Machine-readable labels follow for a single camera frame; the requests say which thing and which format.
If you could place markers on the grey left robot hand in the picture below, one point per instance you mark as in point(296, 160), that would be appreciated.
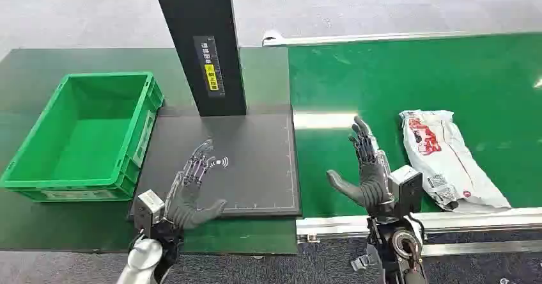
point(187, 208)

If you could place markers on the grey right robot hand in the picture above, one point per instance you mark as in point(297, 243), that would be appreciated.
point(371, 184)

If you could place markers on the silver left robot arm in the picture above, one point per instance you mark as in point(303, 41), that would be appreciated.
point(146, 254)

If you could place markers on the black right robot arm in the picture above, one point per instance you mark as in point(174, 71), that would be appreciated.
point(396, 248)

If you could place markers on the white plastic mailer parcel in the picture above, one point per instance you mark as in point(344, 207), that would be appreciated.
point(446, 159)

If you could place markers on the green conveyor belt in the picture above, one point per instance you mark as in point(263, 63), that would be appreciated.
point(423, 117)

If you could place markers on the green plastic crate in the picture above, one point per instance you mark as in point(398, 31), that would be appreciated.
point(86, 140)

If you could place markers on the black scanner column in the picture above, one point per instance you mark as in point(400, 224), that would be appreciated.
point(203, 44)

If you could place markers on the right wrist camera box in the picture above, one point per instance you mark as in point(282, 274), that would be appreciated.
point(405, 189)

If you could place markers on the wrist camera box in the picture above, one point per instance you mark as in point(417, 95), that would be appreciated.
point(405, 189)
point(147, 210)

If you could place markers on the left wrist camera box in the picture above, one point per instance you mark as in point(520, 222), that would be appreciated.
point(147, 210)

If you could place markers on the black scanner base plate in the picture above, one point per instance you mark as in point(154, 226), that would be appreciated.
point(250, 163)

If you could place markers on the silver conveyor frame rail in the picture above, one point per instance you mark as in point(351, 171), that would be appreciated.
point(466, 225)

